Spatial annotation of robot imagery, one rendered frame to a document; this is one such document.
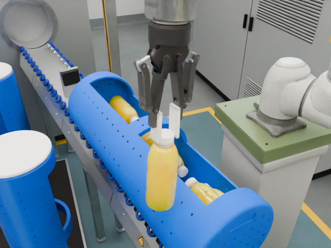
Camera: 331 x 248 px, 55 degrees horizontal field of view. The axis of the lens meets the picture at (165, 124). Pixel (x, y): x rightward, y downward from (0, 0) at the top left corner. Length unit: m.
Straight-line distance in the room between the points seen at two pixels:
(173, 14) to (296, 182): 1.12
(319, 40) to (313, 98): 1.23
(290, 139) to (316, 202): 1.38
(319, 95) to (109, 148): 0.73
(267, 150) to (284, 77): 0.27
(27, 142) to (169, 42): 0.94
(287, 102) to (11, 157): 1.05
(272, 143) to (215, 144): 1.70
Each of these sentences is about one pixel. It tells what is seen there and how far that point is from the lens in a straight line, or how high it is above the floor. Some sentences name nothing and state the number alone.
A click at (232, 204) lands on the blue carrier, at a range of 0.79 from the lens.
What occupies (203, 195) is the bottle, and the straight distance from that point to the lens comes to 0.88.
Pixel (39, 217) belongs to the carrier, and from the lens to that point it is 1.41.
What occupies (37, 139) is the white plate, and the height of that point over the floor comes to 1.04.
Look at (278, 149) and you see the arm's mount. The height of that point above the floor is 1.05.
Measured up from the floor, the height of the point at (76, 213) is 0.15.
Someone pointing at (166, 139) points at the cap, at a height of 1.43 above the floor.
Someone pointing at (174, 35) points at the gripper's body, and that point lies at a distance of 0.55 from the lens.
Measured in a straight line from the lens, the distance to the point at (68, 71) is 1.80.
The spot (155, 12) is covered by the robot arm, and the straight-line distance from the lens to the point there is 0.54.
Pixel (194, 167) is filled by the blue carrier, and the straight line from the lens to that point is 1.15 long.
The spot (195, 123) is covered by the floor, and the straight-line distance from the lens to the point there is 3.21.
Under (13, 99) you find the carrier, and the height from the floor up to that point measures 0.88.
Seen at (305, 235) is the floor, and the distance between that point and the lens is 2.43.
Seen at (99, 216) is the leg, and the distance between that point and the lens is 2.07.
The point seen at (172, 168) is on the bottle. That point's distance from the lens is 0.68.
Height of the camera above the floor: 1.82
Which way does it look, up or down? 35 degrees down
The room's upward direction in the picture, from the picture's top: straight up
